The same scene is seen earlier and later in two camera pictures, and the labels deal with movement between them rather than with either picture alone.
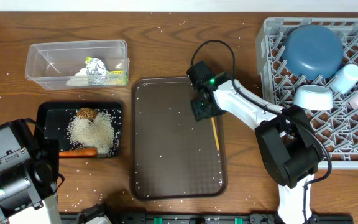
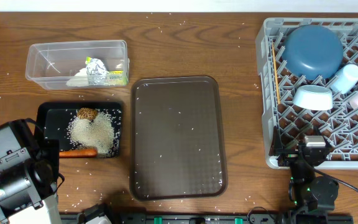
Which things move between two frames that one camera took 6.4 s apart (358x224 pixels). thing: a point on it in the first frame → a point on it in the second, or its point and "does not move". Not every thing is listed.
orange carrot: x=78 y=152 does not move
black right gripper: x=200 y=114 → x=289 y=155
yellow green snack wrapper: x=116 y=77 does not move
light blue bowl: x=314 y=97 does not move
